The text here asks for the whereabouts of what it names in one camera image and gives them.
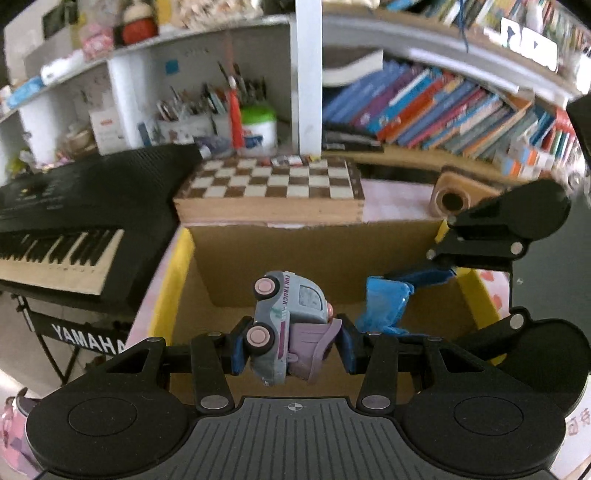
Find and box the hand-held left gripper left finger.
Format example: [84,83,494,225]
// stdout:
[107,316,254,414]

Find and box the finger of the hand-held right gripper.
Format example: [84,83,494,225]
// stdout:
[455,307,532,366]
[392,198,527,288]

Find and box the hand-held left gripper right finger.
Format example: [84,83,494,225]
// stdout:
[336,314,485,413]

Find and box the blue plastic toy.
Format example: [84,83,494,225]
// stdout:
[355,276,430,337]

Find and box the grey purple toy truck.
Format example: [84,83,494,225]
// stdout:
[249,271,343,387]

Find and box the yellow cardboard box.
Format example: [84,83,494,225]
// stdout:
[148,217,504,407]

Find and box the pink checkered desktop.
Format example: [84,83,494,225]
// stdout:
[124,178,591,480]

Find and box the wooden retro speaker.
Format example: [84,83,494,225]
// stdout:
[427,167,502,217]

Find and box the black keyboard stand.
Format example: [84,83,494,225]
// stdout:
[14,295,130,384]

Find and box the orange white carton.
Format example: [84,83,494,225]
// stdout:
[508,138,557,178]

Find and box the row of colourful books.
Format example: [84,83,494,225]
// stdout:
[322,60,583,181]

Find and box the wooden chessboard box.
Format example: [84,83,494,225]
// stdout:
[173,156,365,226]

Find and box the black electronic keyboard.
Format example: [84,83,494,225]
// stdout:
[0,143,204,315]

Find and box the white jar green lid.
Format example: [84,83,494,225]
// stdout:
[241,105,278,151]

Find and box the white pen holder with pens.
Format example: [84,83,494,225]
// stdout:
[157,83,232,144]

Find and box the pink patterned cloth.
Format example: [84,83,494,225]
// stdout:
[0,388,42,478]

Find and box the white shelf unit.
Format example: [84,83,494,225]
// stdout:
[0,0,585,160]

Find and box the white box red label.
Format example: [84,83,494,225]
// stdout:
[90,108,127,155]

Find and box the blue white box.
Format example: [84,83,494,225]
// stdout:
[7,76,44,109]

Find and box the white flat device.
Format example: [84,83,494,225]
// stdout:
[39,51,84,84]

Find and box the floral print box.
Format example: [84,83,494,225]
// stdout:
[175,0,264,21]

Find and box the pink small box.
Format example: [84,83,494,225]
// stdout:
[81,25,114,61]

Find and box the red round doll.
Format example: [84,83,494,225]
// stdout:
[113,0,160,46]

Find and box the blue cord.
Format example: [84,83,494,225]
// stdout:
[457,0,470,51]

